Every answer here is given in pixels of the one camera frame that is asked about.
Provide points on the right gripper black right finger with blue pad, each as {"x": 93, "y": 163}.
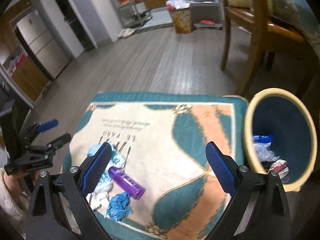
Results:
{"x": 258, "y": 208}

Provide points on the blue bin with cream rim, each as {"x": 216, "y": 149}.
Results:
{"x": 279, "y": 113}

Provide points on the wooden dining chair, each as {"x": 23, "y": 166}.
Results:
{"x": 266, "y": 36}

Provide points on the blue plastic wrapper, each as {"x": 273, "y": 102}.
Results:
{"x": 263, "y": 139}

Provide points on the teal patterned floor rug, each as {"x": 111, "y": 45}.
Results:
{"x": 163, "y": 139}

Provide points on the orange patterned waste bin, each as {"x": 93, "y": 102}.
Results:
{"x": 180, "y": 13}

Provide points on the white tissue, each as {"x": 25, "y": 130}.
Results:
{"x": 100, "y": 195}

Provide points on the clear plastic bag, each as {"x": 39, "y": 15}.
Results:
{"x": 264, "y": 153}

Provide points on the white slippers on floor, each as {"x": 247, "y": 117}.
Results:
{"x": 127, "y": 32}

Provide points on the blue glove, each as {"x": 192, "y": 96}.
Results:
{"x": 119, "y": 207}

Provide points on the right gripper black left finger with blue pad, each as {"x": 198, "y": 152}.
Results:
{"x": 46, "y": 217}

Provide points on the silver refrigerator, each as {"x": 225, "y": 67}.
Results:
{"x": 40, "y": 44}

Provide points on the teal lace-trimmed tablecloth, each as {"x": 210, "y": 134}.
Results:
{"x": 299, "y": 14}

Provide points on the purple plastic bottle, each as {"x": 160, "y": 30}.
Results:
{"x": 129, "y": 185}

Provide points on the grey metal storage shelf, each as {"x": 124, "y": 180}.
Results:
{"x": 132, "y": 13}

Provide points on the light blue face mask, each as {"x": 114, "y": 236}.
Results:
{"x": 117, "y": 160}

